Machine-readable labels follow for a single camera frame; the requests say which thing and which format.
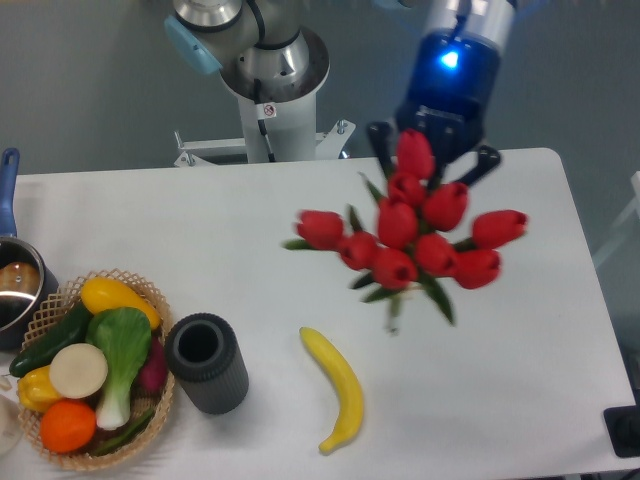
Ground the green cucumber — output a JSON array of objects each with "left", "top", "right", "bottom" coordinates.
[{"left": 9, "top": 303, "right": 93, "bottom": 378}]

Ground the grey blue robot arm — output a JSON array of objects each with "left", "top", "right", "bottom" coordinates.
[{"left": 164, "top": 1, "right": 518, "bottom": 185}]

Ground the green bean pod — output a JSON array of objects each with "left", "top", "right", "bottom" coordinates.
[{"left": 90, "top": 409, "right": 155, "bottom": 457}]

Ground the yellow banana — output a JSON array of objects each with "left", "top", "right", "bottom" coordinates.
[{"left": 299, "top": 327, "right": 365, "bottom": 455}]

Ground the blue handled saucepan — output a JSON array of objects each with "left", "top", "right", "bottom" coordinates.
[{"left": 1, "top": 148, "right": 58, "bottom": 351}]

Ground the orange fruit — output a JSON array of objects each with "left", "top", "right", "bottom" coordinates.
[{"left": 39, "top": 399, "right": 96, "bottom": 453}]

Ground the red tulip bouquet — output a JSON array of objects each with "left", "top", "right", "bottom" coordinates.
[{"left": 283, "top": 129, "right": 528, "bottom": 333}]

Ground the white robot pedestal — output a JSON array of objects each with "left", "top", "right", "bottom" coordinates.
[{"left": 165, "top": 17, "right": 356, "bottom": 167}]

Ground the dark grey ribbed vase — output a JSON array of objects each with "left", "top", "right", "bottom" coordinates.
[{"left": 164, "top": 313, "right": 249, "bottom": 415}]

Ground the black cable on pedestal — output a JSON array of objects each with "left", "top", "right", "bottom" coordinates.
[{"left": 252, "top": 78, "right": 277, "bottom": 163}]

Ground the yellow squash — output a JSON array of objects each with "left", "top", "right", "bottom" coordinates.
[{"left": 80, "top": 277, "right": 161, "bottom": 330}]

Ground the purple red radish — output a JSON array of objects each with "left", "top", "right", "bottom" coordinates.
[{"left": 137, "top": 337, "right": 168, "bottom": 393}]

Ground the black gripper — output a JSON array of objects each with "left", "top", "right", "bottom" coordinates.
[{"left": 367, "top": 30, "right": 502, "bottom": 187}]

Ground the woven wicker basket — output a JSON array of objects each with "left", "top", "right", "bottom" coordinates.
[{"left": 19, "top": 269, "right": 175, "bottom": 472}]

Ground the black device at table edge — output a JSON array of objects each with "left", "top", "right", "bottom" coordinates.
[{"left": 603, "top": 405, "right": 639, "bottom": 458}]

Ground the green bok choy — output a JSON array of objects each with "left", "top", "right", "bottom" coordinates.
[{"left": 86, "top": 307, "right": 152, "bottom": 431}]

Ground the yellow bell pepper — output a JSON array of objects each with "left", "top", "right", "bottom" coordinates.
[{"left": 17, "top": 365, "right": 63, "bottom": 413}]

